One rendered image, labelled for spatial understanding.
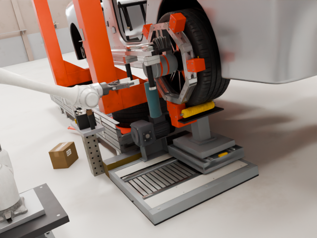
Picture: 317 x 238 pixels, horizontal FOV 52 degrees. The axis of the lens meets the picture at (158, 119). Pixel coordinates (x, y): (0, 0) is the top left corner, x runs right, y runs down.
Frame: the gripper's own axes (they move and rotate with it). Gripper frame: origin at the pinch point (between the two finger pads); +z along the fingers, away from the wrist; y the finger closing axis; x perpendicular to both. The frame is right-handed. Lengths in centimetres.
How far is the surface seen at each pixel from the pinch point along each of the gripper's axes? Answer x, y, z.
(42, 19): 55, -253, 0
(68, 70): -12, -254, 15
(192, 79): -7.1, 10.1, 35.4
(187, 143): -61, -20, 41
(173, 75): -9, -27, 43
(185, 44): 14.5, 8.7, 35.1
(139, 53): 13.4, -12.4, 13.6
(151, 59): 10.1, 2.6, 13.9
